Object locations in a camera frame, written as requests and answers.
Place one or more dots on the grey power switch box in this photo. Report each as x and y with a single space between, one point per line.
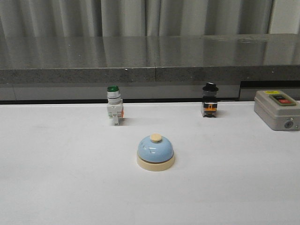
278 110

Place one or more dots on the green push button switch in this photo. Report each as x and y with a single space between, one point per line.
115 107

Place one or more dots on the grey stone counter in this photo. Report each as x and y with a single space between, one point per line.
79 69

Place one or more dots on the grey curtain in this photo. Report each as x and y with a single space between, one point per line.
128 18

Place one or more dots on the blue and cream desk bell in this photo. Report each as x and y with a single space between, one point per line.
155 153

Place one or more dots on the black selector knob switch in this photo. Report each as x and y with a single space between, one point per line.
209 100

